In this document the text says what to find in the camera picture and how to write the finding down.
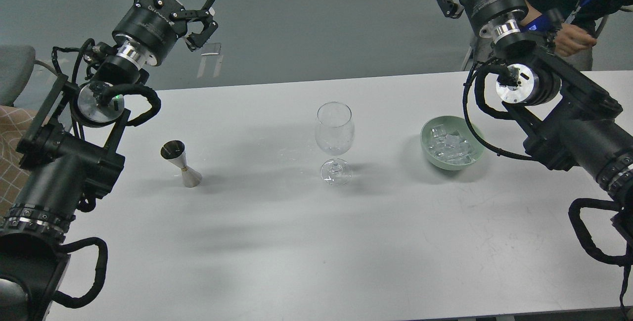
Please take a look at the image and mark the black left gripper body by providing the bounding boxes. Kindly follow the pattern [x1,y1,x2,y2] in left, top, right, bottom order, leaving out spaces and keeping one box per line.
[112,0,187,66]

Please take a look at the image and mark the steel cocktail jigger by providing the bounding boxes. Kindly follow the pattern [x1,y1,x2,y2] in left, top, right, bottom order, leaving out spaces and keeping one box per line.
[160,140,203,188]

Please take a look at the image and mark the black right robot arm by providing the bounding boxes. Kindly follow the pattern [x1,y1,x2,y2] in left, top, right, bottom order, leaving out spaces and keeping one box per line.
[436,0,632,298]

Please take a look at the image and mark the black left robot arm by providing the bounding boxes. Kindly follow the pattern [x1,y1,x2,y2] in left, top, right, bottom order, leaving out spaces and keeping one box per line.
[1,0,219,321]

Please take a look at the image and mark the clear ice cubes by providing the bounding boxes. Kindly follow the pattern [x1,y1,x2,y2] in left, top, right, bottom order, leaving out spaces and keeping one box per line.
[427,125,476,165]

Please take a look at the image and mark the clear wine glass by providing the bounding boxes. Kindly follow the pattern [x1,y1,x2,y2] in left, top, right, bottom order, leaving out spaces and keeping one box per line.
[315,101,355,186]

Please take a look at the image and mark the green bowl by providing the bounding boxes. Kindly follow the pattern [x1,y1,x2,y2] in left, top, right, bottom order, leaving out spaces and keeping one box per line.
[419,115,485,171]

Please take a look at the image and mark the grey chair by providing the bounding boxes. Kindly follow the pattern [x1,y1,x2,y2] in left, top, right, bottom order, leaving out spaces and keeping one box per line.
[0,45,57,110]

